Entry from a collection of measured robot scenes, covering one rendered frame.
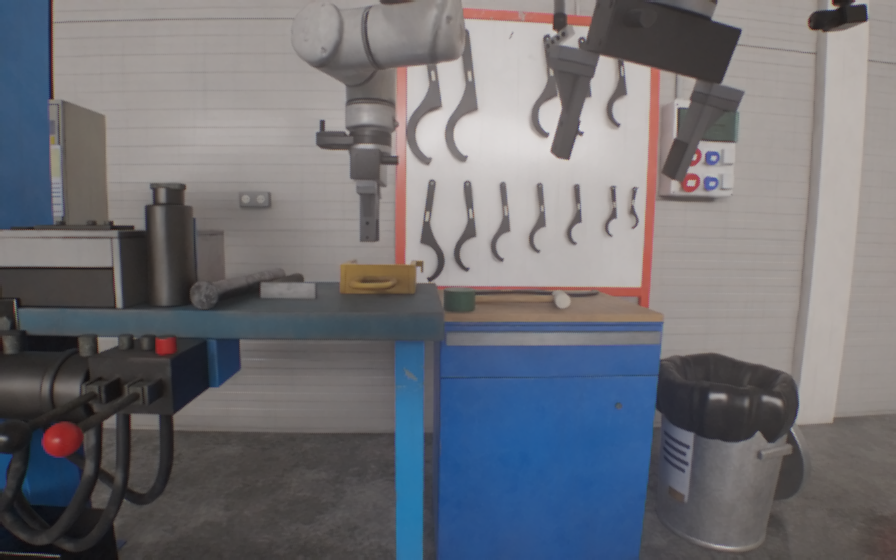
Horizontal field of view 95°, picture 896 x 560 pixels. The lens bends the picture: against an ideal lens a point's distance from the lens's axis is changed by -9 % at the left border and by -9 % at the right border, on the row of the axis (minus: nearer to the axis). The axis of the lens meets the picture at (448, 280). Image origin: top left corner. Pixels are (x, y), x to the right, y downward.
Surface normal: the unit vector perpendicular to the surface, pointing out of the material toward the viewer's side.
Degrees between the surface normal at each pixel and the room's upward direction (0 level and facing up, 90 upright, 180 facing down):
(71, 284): 90
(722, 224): 90
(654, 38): 114
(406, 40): 131
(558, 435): 90
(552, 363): 90
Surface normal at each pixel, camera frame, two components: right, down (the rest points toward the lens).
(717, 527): -0.37, 0.15
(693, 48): 0.08, 0.50
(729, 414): -0.68, 0.06
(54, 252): 0.06, 0.11
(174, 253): 0.61, 0.10
